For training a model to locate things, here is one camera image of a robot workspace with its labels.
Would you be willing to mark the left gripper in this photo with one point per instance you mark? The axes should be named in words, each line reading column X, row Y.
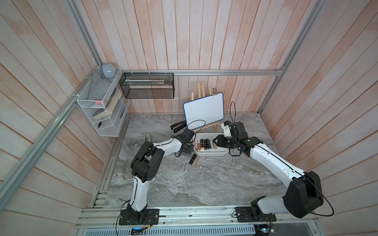
column 190, row 150

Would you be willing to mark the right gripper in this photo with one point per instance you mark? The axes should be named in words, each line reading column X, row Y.
column 220, row 140

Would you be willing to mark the black round lipstick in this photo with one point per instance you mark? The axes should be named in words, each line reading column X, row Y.
column 208, row 144

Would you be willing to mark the black gold square lipstick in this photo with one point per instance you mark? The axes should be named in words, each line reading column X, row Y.
column 202, row 144

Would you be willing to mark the white plastic storage box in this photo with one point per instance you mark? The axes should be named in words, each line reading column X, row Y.
column 209, row 152

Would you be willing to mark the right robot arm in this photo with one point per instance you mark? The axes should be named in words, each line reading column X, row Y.
column 303, row 194

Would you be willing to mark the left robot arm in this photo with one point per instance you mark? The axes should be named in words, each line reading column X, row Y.
column 147, row 161

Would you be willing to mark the black lipstick gold band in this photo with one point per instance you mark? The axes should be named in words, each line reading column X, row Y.
column 192, row 159

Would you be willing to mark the black stapler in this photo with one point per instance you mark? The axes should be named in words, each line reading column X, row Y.
column 178, row 126

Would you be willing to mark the blue framed whiteboard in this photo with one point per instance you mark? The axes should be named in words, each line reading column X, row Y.
column 204, row 111

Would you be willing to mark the wooden block on shelf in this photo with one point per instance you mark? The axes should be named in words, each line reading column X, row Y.
column 110, row 106

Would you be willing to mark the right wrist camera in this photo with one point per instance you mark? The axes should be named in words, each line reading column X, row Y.
column 227, row 126

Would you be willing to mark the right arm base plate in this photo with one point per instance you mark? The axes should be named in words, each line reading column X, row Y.
column 253, row 214

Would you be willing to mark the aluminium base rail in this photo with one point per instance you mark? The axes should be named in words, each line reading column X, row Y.
column 90, row 218

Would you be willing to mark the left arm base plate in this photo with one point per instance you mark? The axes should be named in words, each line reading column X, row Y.
column 145, row 217

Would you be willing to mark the black mesh wall basket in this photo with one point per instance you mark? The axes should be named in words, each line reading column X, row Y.
column 138, row 85

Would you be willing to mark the white wire wall shelf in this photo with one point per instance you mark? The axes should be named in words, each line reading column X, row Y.
column 95, row 95

